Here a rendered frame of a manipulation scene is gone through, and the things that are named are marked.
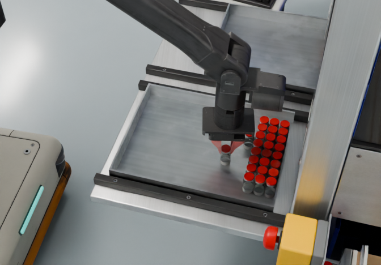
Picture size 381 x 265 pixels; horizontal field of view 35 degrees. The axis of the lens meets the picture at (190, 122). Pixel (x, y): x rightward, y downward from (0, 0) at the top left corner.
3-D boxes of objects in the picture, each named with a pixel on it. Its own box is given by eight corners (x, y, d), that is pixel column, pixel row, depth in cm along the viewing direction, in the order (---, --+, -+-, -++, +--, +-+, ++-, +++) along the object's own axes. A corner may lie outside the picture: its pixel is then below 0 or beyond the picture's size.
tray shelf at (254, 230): (357, 29, 162) (358, 23, 160) (324, 255, 117) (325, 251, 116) (183, -1, 170) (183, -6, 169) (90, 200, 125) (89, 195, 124)
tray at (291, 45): (356, 35, 157) (359, 24, 154) (346, 106, 140) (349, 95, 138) (228, 13, 163) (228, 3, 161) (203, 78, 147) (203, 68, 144)
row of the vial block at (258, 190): (278, 132, 135) (280, 118, 131) (262, 197, 123) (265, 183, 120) (268, 130, 135) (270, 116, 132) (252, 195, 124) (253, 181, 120)
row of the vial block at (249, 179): (268, 130, 135) (270, 116, 132) (252, 195, 124) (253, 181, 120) (258, 128, 136) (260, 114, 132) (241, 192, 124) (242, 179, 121)
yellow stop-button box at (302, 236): (322, 243, 108) (329, 221, 102) (317, 279, 103) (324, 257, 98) (280, 233, 109) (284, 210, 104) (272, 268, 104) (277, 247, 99)
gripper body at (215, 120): (254, 139, 119) (258, 113, 113) (202, 137, 119) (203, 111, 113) (253, 114, 123) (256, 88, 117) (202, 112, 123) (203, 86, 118)
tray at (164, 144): (293, 122, 137) (295, 111, 135) (271, 217, 121) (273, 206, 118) (149, 93, 143) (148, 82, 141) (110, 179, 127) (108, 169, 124)
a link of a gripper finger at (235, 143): (242, 164, 125) (245, 135, 118) (207, 163, 125) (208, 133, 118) (241, 139, 129) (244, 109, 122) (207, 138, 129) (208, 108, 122)
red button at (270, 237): (286, 237, 107) (288, 225, 104) (282, 257, 104) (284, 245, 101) (265, 232, 107) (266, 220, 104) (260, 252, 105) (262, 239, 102)
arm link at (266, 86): (227, 36, 109) (220, 71, 104) (291, 43, 108) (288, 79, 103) (224, 80, 119) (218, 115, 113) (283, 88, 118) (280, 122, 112)
